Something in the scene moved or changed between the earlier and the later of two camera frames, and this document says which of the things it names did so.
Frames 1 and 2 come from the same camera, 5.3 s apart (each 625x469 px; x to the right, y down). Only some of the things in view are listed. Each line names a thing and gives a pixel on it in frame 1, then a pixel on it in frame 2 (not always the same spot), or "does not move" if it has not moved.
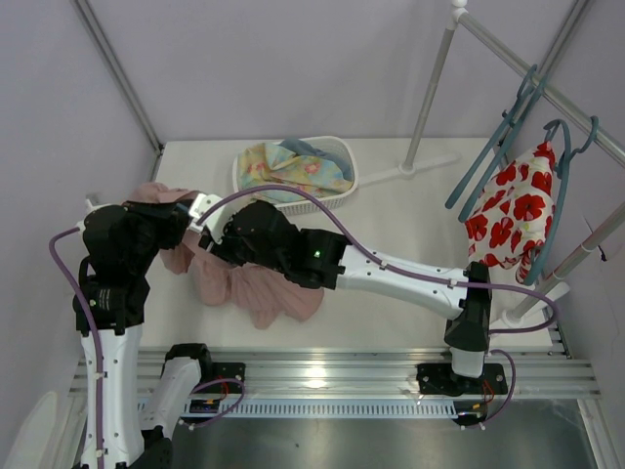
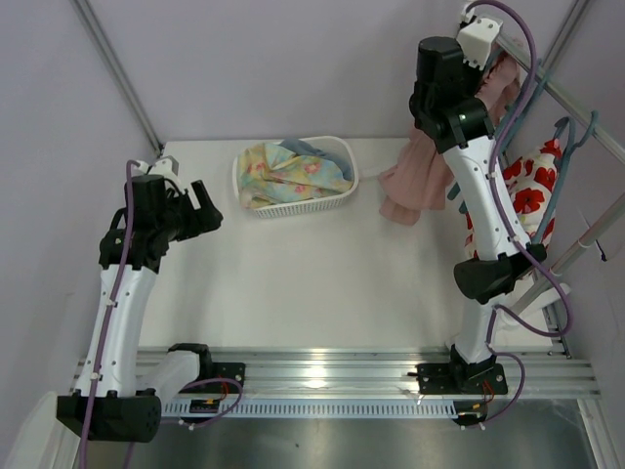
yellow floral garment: (268, 164) does not move
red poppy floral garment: (518, 210) does not move
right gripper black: (215, 242) -> (481, 78)
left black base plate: (228, 370) does not move
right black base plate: (440, 378) does not move
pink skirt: (269, 297) -> (424, 179)
